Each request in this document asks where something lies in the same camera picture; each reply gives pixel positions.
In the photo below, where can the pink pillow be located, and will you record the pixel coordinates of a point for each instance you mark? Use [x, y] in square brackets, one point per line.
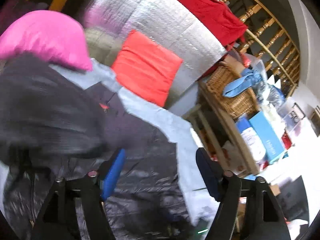
[50, 35]

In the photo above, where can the dark quilted zip jacket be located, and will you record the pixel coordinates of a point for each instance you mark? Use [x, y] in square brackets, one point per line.
[80, 166]

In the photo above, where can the blue fashion box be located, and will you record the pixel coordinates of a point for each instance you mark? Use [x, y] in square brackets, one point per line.
[273, 145]

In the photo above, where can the silver foil insulation mat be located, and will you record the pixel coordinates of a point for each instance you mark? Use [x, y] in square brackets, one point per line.
[167, 22]

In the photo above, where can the red cushion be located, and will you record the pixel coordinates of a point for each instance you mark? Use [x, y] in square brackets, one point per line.
[146, 68]

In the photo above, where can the wooden shelf table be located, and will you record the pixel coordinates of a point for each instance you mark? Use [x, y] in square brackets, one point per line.
[219, 134]

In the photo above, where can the red quilted blanket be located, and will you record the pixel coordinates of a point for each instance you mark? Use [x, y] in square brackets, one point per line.
[218, 19]

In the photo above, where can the grey bed sheet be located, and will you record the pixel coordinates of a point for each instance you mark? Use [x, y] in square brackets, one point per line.
[162, 124]

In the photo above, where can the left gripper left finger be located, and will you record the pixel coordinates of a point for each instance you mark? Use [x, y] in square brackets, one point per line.
[57, 218]

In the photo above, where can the wicker basket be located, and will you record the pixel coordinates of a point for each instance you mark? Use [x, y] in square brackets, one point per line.
[243, 104]

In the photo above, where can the light blue cloth bow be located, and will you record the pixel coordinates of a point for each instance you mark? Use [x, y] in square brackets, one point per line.
[249, 77]

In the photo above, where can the patterned white box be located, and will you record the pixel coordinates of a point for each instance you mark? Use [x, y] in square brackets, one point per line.
[251, 139]

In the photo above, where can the wooden stair railing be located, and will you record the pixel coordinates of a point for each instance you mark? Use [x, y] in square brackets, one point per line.
[272, 37]

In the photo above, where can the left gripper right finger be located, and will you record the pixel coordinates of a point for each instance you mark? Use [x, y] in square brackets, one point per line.
[263, 217]

